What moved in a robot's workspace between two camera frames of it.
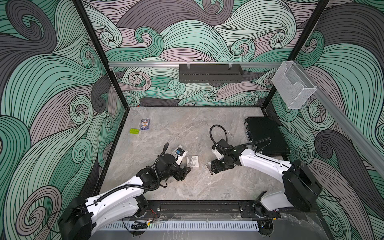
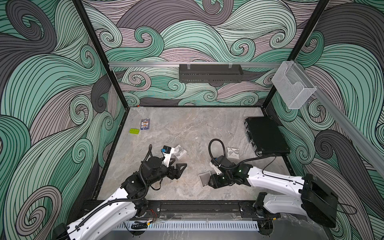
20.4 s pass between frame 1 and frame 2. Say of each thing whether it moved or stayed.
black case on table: stayed
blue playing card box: stayed
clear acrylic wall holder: stayed
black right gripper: moved
